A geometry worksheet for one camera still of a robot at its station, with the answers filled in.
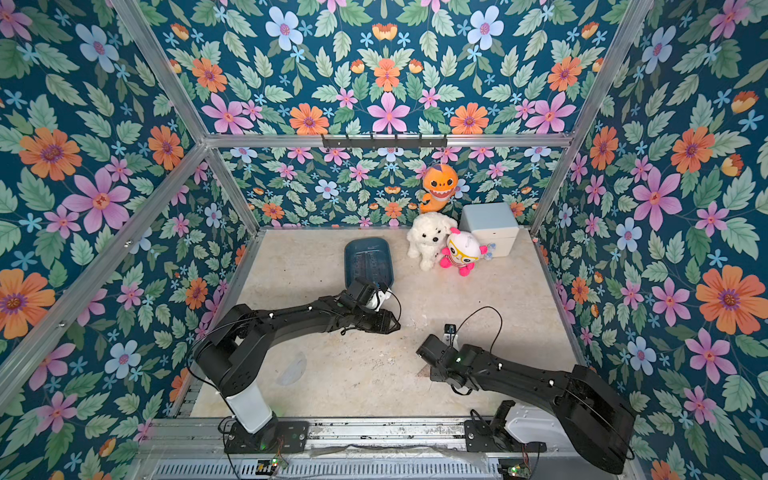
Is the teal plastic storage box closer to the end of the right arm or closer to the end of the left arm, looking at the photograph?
the end of the left arm

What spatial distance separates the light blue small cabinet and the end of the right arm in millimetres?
436

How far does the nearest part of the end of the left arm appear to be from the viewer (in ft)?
2.60

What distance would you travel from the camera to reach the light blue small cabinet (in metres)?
1.03

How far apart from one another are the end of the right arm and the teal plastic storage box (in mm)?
364

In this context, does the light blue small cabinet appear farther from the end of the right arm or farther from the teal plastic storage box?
the end of the right arm

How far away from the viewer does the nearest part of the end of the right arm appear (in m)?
0.59

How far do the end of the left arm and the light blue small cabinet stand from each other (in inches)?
15.0

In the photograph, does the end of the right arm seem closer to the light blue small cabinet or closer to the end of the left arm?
the end of the left arm

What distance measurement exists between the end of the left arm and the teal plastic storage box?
19cm

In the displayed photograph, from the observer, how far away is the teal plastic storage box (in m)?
1.06
